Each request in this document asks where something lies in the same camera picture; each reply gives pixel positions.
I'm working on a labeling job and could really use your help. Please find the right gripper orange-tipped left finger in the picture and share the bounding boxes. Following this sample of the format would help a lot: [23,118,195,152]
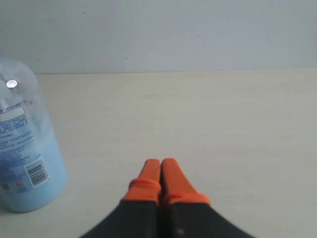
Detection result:
[82,159,161,238]

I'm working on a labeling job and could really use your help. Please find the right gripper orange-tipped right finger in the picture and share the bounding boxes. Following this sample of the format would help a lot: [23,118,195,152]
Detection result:
[161,158,253,238]

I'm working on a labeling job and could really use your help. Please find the blue soap pump bottle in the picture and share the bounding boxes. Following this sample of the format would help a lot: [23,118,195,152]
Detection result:
[0,57,67,212]

